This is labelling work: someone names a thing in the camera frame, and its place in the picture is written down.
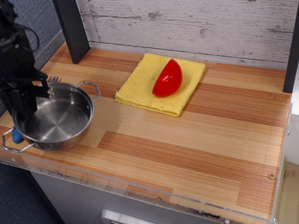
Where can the grey cabinet with dispenser panel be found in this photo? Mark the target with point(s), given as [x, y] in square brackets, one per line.
[78, 203]

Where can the clear acrylic table guard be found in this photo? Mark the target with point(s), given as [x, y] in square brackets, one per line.
[222, 156]

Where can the left dark vertical post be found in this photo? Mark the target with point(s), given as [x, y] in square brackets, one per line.
[72, 28]

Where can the stainless steel pot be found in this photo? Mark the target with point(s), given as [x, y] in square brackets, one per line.
[60, 122]

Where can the yellow folded cloth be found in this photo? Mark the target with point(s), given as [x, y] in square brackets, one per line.
[137, 90]

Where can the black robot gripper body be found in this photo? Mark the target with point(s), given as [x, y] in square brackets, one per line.
[17, 69]

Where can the red tomato half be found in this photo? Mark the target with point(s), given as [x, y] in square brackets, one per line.
[169, 80]

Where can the blue handled metal fork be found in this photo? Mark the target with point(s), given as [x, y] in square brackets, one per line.
[17, 137]

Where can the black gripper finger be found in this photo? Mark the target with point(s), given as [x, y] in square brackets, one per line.
[25, 103]
[6, 98]

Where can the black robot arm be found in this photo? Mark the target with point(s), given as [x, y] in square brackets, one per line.
[10, 30]

